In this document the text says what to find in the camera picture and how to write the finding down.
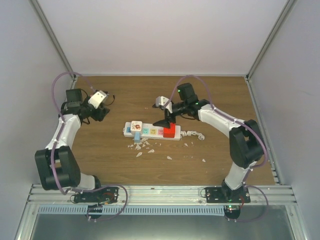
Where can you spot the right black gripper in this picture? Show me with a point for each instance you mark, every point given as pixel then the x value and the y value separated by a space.
pixel 165 123

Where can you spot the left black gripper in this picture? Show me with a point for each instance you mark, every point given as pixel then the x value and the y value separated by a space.
pixel 100 114

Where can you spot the red cube socket adapter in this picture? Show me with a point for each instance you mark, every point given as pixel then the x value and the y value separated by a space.
pixel 169 132

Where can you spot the white power strip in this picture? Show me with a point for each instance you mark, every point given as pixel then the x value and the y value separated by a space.
pixel 151 132

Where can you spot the black power adapter with cable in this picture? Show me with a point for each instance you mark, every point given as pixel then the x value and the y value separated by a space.
pixel 110 99

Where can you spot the white cube adapter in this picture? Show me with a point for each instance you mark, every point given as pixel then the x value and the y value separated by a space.
pixel 136 126

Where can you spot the light blue plug adapter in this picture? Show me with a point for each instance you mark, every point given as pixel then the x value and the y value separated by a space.
pixel 137 137

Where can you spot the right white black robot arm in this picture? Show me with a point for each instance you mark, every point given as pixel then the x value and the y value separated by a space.
pixel 246 146

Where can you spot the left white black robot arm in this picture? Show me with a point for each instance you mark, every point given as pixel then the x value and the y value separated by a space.
pixel 56 164

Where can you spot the white paper scraps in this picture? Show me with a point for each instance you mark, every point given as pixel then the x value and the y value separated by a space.
pixel 161 150

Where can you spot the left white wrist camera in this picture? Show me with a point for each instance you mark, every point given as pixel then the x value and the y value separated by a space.
pixel 98 98

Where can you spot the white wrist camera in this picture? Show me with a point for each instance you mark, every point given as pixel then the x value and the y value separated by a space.
pixel 163 103
pixel 98 98

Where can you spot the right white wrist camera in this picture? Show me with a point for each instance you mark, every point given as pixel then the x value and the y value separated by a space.
pixel 163 103

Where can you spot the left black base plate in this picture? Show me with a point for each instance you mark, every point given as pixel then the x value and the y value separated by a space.
pixel 107 195

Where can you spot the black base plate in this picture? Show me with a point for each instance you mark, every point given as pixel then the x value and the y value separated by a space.
pixel 107 195
pixel 223 194

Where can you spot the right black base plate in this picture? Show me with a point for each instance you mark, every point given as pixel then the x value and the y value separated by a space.
pixel 223 194

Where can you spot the grey slotted cable duct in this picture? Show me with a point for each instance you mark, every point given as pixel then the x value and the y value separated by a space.
pixel 138 210

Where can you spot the left aluminium frame post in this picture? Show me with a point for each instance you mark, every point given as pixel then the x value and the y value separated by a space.
pixel 49 30

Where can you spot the aluminium frame post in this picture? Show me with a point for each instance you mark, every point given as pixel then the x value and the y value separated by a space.
pixel 289 4
pixel 49 30

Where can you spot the aluminium front rail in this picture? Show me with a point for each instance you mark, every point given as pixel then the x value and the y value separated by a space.
pixel 172 195

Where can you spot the right aluminium frame post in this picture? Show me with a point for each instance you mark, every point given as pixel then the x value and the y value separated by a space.
pixel 289 4

